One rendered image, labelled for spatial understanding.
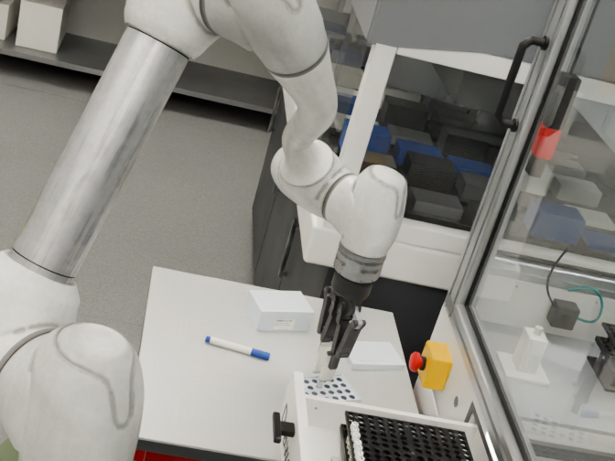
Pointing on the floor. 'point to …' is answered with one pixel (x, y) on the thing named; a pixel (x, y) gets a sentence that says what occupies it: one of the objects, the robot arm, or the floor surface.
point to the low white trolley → (234, 370)
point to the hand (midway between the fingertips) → (326, 361)
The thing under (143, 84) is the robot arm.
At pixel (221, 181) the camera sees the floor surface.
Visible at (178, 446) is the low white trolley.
